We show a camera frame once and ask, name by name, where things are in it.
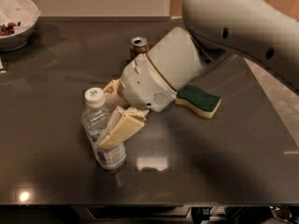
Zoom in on clear blue-label plastic bottle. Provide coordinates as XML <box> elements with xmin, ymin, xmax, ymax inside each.
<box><xmin>81</xmin><ymin>88</ymin><xmax>126</xmax><ymax>171</ymax></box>

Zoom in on white bowl with food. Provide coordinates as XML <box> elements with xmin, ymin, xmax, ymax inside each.
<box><xmin>0</xmin><ymin>0</ymin><xmax>41</xmax><ymax>51</ymax></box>

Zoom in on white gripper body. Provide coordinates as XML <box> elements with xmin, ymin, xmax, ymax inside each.
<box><xmin>120</xmin><ymin>53</ymin><xmax>177</xmax><ymax>112</ymax></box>

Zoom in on brown soda can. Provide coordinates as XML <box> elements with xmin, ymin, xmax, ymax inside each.
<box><xmin>130</xmin><ymin>36</ymin><xmax>150</xmax><ymax>60</ymax></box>

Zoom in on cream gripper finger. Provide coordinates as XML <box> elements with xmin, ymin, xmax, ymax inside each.
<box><xmin>96</xmin><ymin>106</ymin><xmax>149</xmax><ymax>149</ymax></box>
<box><xmin>104</xmin><ymin>79</ymin><xmax>128</xmax><ymax>107</ymax></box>

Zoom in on green and yellow sponge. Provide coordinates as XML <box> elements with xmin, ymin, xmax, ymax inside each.
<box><xmin>175</xmin><ymin>85</ymin><xmax>221</xmax><ymax>119</ymax></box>

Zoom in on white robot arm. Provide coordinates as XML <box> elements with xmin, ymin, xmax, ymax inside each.
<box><xmin>96</xmin><ymin>0</ymin><xmax>299</xmax><ymax>149</ymax></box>

